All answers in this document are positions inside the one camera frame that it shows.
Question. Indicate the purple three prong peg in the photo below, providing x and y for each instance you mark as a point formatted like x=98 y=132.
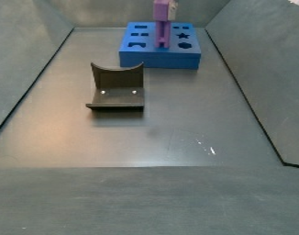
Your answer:
x=163 y=23

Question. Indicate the black curved holder stand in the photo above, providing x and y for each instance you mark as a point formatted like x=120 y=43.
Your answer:
x=118 y=87

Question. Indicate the blue shape sorter block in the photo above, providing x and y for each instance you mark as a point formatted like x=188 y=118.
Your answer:
x=137 y=48

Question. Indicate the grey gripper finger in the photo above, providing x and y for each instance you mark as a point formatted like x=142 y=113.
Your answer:
x=172 y=8

